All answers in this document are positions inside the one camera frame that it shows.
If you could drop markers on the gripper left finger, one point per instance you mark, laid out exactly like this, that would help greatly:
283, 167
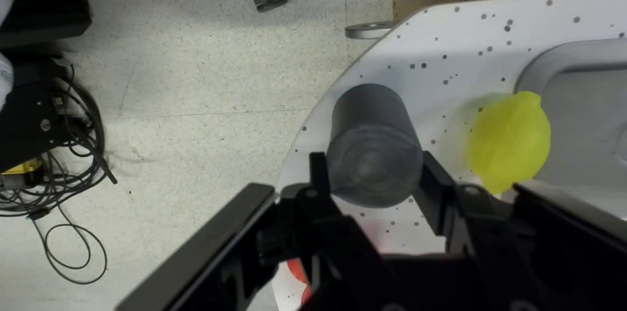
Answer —
235, 247

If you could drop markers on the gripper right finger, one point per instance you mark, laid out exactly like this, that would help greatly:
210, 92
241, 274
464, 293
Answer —
539, 252

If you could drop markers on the red object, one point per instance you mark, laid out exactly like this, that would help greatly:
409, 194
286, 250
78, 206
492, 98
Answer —
296, 272

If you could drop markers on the yellow cup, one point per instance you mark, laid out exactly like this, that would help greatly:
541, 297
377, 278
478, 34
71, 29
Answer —
509, 139

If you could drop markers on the grey cylinder object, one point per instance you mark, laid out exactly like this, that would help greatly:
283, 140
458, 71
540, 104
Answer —
372, 139

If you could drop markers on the grey toy sink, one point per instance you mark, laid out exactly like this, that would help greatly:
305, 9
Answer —
588, 115

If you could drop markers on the white speckled toy kitchen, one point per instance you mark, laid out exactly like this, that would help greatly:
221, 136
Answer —
441, 56

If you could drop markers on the grey metal tab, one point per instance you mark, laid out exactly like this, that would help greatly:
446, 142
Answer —
367, 31

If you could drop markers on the black box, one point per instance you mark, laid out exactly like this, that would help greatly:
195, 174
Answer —
44, 2

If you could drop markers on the black bracket with yellow part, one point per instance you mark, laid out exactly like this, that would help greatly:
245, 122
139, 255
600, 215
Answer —
24, 125

